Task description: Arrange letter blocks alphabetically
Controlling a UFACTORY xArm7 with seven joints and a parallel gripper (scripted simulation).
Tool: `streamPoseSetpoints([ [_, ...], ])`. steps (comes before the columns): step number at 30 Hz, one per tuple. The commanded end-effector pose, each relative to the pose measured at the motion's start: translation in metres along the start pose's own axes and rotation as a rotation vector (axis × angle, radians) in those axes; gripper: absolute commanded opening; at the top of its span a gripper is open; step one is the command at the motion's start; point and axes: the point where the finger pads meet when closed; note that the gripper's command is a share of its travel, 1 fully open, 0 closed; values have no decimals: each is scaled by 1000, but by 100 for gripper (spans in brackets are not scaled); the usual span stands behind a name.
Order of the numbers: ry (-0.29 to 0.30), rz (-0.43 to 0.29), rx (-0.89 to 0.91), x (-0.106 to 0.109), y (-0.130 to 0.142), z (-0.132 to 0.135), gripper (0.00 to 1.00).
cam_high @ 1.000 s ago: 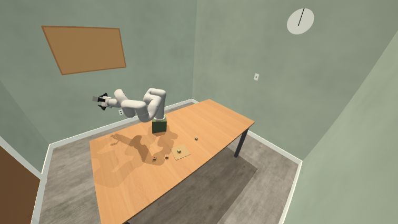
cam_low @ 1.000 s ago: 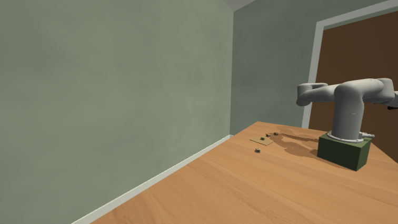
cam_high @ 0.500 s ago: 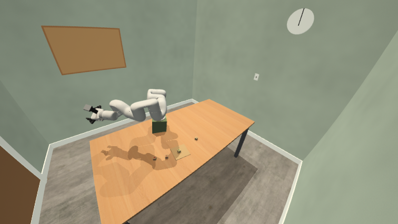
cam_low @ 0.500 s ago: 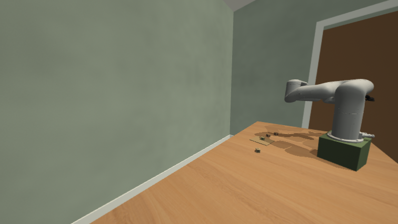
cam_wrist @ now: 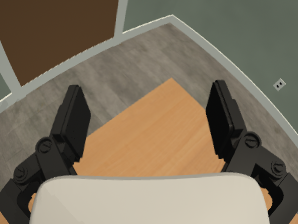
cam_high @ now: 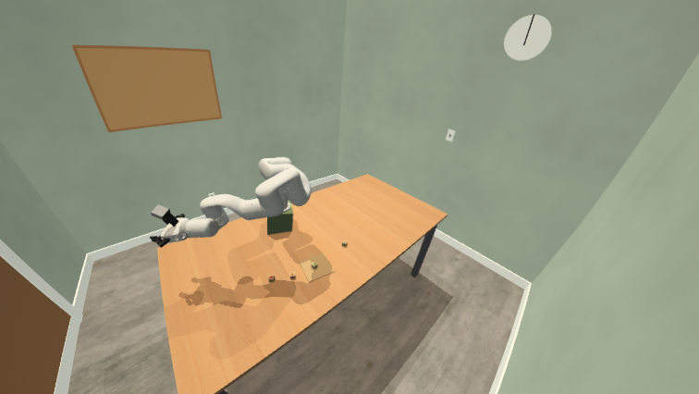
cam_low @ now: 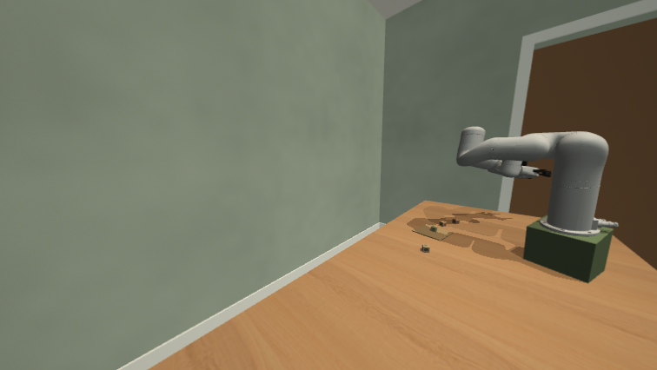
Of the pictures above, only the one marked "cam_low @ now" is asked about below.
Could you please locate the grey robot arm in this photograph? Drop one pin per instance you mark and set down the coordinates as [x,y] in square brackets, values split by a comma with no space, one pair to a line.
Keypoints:
[578,166]

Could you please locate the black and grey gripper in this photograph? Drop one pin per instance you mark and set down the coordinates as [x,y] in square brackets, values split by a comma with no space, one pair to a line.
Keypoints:
[529,172]

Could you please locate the tan flat mat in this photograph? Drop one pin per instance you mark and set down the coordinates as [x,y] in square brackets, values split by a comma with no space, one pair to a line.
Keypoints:
[439,235]

